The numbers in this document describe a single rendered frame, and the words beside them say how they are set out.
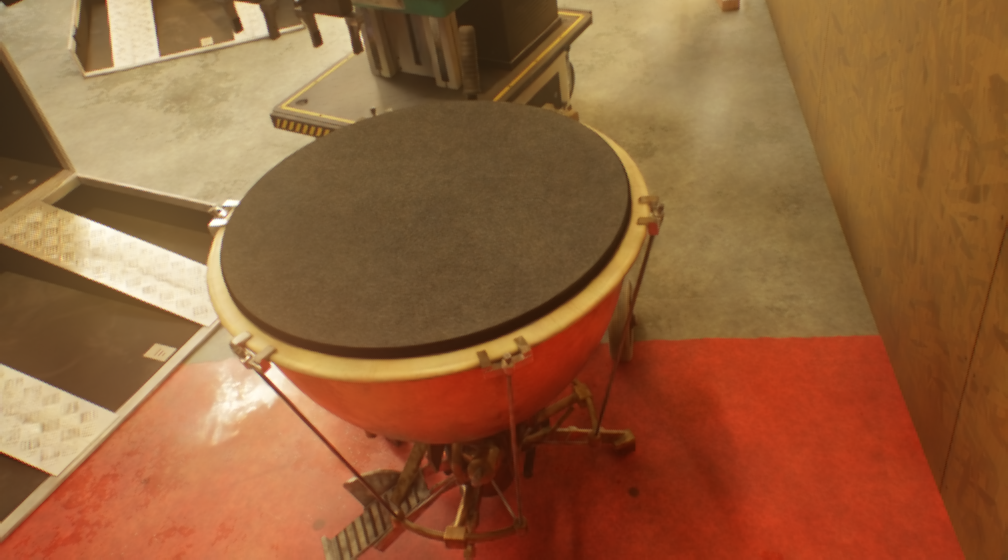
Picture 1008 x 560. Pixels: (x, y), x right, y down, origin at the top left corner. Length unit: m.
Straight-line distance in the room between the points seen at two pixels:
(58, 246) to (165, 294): 0.39
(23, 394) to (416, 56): 1.43
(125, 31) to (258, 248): 3.16
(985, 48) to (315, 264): 1.10
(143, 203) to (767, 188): 1.95
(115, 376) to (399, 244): 1.38
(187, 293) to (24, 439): 0.54
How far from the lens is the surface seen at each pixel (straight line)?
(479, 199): 1.43
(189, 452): 2.35
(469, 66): 1.76
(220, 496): 2.22
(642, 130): 3.07
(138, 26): 4.55
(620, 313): 2.10
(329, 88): 2.96
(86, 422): 2.52
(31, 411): 2.59
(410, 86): 2.86
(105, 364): 2.67
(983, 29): 1.66
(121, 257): 2.90
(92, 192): 3.27
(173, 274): 2.80
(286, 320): 1.30
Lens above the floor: 1.62
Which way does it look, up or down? 38 degrees down
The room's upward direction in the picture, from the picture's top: 9 degrees counter-clockwise
